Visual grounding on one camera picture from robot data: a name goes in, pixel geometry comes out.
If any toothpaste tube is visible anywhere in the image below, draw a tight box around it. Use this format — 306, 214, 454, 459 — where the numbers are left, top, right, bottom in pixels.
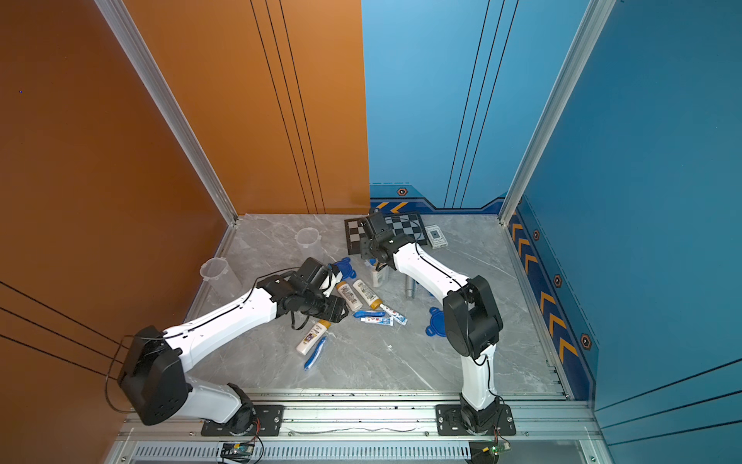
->
359, 316, 394, 327
379, 304, 408, 326

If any blue lid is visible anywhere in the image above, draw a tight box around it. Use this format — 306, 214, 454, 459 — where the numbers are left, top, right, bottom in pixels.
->
334, 256, 357, 280
425, 307, 446, 338
415, 281, 435, 298

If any clear plastic container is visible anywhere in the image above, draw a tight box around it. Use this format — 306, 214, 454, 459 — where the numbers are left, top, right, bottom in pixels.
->
199, 257, 242, 298
367, 263, 390, 288
295, 227, 325, 262

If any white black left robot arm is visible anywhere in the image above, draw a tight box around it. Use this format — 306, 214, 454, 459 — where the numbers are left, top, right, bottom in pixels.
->
117, 273, 348, 435

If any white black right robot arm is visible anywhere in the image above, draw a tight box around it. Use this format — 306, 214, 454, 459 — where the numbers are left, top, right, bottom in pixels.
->
361, 212, 505, 435

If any black white checkerboard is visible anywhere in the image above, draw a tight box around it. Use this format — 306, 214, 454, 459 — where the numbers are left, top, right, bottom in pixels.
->
344, 213, 429, 255

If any silver microphone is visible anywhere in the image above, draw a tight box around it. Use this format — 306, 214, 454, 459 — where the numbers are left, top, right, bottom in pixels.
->
405, 276, 417, 300

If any white bottle orange cap front-left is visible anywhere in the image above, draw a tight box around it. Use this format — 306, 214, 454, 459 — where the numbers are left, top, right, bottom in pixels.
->
297, 320, 332, 356

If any white bottle orange cap upper-right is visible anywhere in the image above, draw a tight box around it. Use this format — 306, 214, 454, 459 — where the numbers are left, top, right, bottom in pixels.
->
353, 278, 383, 309

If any white bottle orange cap upper-left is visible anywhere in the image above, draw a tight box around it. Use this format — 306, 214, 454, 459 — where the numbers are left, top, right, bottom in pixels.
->
335, 281, 363, 312

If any clear plastic container back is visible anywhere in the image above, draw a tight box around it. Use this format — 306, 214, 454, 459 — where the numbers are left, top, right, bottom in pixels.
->
295, 227, 325, 262

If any small white card box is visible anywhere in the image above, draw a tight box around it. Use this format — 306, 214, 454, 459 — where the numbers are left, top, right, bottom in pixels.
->
425, 224, 448, 249

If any blue lid by microphone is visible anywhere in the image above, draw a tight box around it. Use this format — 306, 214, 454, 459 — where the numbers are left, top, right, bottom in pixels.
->
415, 281, 435, 298

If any blue toothbrush front left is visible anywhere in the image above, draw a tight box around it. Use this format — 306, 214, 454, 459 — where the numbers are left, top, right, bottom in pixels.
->
303, 336, 328, 371

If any blue toothbrush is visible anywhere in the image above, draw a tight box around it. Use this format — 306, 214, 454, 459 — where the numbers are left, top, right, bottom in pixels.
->
354, 310, 388, 319
303, 336, 328, 371

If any blue toothbrush middle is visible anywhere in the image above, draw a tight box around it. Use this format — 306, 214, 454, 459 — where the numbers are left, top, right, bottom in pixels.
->
354, 310, 388, 319

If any green circuit board left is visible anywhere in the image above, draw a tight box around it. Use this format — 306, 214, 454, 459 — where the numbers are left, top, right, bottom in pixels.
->
218, 442, 257, 464

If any circuit board right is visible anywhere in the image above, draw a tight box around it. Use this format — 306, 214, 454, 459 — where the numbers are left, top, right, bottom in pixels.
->
467, 441, 511, 464

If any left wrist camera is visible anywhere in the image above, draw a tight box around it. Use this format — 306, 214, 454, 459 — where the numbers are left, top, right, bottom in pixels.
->
293, 257, 332, 292

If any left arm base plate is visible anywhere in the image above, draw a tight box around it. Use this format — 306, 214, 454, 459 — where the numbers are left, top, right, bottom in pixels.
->
201, 404, 285, 438

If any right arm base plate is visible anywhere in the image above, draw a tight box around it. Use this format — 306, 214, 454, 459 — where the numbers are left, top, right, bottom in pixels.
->
435, 401, 517, 437

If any aluminium front rail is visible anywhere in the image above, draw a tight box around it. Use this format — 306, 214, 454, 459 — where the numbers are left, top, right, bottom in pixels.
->
115, 389, 604, 445

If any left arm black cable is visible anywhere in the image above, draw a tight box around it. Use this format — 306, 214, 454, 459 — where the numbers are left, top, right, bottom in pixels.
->
103, 269, 303, 414

